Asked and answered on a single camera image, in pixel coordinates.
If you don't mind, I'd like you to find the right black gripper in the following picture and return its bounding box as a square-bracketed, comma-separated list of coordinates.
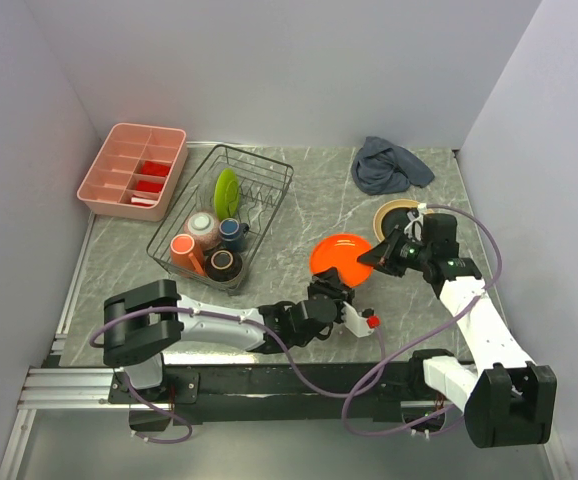
[358, 225, 432, 277]

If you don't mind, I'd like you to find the orange plate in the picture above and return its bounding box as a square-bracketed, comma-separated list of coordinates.
[309, 233, 373, 288]

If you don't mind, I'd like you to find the black plate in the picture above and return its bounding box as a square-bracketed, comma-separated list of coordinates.
[380, 207, 412, 239]

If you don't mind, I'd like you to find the yellow plate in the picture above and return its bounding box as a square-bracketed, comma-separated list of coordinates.
[373, 199, 423, 241]

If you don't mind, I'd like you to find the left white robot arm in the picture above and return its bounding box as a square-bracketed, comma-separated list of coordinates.
[89, 268, 369, 402]

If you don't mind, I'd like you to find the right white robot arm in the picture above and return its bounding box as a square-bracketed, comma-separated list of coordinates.
[358, 207, 557, 448]

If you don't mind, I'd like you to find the grey-blue crumpled cloth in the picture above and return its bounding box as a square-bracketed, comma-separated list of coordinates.
[351, 136, 435, 196]

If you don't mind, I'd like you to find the black glazed bowl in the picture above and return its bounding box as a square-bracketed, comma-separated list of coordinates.
[205, 249, 244, 290]

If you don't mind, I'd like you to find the blue ceramic mug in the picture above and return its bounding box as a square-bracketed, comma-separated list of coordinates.
[219, 218, 249, 252]

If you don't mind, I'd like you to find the green plate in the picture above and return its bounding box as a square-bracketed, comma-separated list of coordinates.
[213, 168, 240, 220]

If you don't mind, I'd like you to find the red patterned white bowl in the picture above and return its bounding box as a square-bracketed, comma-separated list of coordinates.
[183, 211, 221, 251]

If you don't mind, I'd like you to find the orange ceramic mug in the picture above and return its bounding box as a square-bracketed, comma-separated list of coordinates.
[170, 234, 205, 275]

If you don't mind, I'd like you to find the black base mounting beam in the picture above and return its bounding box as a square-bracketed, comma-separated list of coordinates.
[107, 360, 470, 426]

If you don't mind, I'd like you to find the red white item in tray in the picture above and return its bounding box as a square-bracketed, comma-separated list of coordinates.
[130, 195, 158, 208]

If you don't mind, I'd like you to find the pink plastic divided organizer tray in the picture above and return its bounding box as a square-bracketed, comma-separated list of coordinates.
[77, 123, 188, 222]

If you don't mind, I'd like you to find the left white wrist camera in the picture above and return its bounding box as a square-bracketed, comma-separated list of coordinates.
[342, 302, 380, 338]

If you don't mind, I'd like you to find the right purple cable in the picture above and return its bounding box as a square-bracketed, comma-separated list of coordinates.
[341, 203, 503, 436]

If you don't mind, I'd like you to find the black wire dish rack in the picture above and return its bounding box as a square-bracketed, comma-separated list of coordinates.
[147, 144, 293, 293]

